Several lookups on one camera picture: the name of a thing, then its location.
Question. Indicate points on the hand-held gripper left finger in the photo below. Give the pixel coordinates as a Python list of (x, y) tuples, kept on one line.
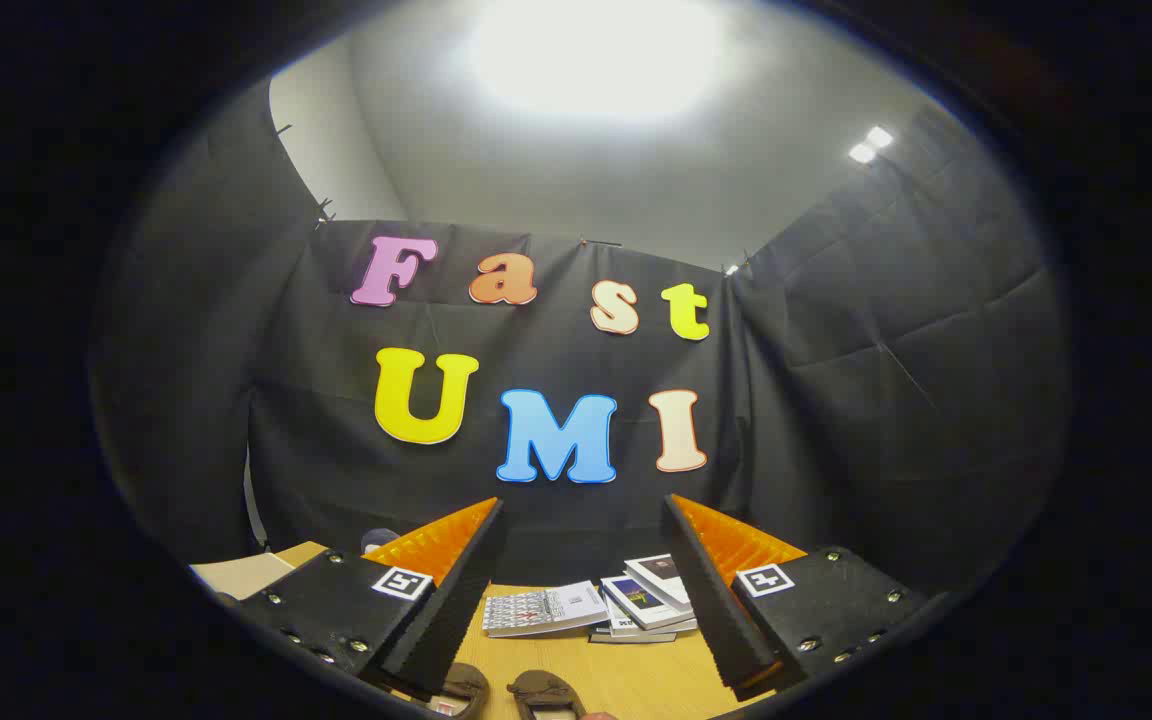
[(456, 600)]

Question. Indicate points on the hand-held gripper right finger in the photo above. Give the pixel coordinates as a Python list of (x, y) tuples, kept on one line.
[(711, 600)]

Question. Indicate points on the brown fuzzy shoe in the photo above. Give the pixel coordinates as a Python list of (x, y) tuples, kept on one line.
[(541, 688), (466, 682)]

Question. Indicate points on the beige fabric storage box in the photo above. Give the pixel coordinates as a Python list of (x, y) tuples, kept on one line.
[(246, 572)]

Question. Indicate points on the white book blue photo cover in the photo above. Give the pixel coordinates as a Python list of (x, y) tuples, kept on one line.
[(641, 600)]

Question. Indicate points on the patterned cover book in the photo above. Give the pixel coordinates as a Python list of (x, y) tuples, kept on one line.
[(541, 608)]

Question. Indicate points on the white thin book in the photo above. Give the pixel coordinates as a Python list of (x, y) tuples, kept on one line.
[(626, 628)]

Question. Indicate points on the dark grey book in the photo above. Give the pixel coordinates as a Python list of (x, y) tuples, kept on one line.
[(621, 637)]

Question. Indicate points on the small ceiling light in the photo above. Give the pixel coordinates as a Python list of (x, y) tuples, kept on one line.
[(869, 145)]

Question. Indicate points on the large ceiling light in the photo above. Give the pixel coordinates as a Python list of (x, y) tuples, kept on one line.
[(596, 55)]

